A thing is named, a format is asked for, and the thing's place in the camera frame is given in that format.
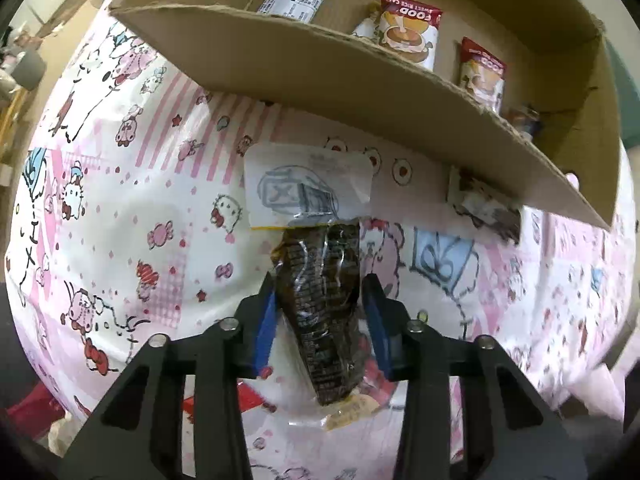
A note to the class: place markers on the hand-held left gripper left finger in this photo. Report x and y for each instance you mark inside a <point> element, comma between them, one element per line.
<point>265,330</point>

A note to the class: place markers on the red object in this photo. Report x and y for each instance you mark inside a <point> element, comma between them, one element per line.
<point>32,402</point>

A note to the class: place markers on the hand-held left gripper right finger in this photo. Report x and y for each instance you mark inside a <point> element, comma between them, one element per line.
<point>375,330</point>

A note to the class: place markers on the brown chocolate snack packet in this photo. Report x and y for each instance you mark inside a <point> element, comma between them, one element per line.
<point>495,215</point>

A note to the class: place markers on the red-topped white snack packet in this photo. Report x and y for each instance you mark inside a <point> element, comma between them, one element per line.
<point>482,75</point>
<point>410,35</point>

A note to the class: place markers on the grey cardboard tube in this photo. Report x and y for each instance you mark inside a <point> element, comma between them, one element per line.
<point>30,67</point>

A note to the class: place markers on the brown cardboard box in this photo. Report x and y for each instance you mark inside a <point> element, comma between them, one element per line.
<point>350,95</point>

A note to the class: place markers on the pink printed blanket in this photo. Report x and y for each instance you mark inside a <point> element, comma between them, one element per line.
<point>125,200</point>

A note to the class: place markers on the clear packet of dark snack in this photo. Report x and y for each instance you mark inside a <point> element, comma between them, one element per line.
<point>320,280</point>

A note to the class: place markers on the black and white snack packet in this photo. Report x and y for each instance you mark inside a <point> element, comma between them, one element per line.
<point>525,120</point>

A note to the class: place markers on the white pillow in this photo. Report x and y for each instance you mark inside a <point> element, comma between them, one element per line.
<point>597,390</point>

